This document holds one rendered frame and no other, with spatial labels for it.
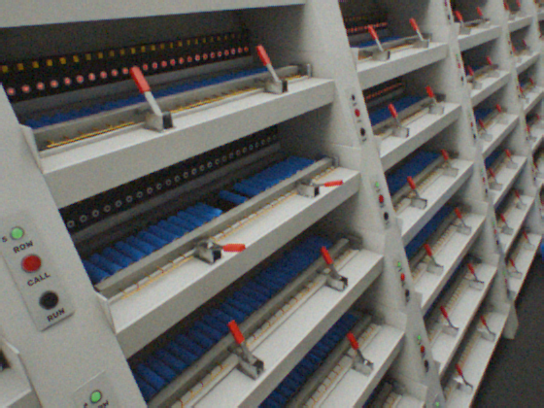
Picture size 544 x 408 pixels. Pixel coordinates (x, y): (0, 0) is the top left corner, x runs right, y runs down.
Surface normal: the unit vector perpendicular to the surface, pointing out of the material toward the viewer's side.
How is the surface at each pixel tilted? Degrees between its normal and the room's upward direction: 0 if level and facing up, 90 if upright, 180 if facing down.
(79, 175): 111
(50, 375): 90
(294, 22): 90
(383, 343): 21
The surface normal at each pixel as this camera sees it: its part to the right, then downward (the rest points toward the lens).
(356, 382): -0.04, -0.90
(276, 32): -0.62, 0.37
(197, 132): 0.78, 0.26
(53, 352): 0.72, -0.08
